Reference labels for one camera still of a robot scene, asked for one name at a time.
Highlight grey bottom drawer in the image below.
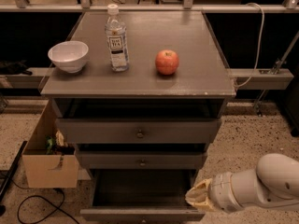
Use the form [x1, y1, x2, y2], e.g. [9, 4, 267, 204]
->
[80, 170, 205, 224]

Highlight grey drawer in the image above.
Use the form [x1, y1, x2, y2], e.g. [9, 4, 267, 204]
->
[80, 170, 205, 224]
[56, 119, 221, 144]
[76, 144, 206, 170]

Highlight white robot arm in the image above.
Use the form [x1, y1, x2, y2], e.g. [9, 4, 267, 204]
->
[185, 153, 299, 214]

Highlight grey wooden drawer cabinet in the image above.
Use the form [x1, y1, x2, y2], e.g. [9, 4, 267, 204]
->
[40, 10, 236, 173]

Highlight grey middle drawer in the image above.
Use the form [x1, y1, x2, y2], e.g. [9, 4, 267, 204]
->
[76, 144, 206, 170]

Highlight grey top drawer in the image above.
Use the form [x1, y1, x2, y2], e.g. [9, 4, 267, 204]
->
[56, 119, 221, 144]

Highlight red apple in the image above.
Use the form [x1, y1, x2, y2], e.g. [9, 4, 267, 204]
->
[155, 49, 179, 76]

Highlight items inside cardboard box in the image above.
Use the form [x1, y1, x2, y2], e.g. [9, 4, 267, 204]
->
[45, 131, 75, 155]

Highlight cardboard box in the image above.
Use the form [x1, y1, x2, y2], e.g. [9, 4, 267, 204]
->
[22, 103, 78, 189]

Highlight clear plastic water bottle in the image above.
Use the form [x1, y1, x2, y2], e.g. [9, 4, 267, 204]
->
[105, 4, 129, 72]

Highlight white ceramic bowl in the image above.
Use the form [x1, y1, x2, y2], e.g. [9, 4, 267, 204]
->
[48, 41, 89, 73]

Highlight black bar on floor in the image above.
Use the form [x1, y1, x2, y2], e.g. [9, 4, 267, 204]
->
[0, 141, 27, 217]

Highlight black cable on floor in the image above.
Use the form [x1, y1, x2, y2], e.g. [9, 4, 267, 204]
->
[12, 180, 80, 224]

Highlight white cable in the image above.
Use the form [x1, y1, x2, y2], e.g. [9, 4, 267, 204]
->
[233, 2, 265, 90]

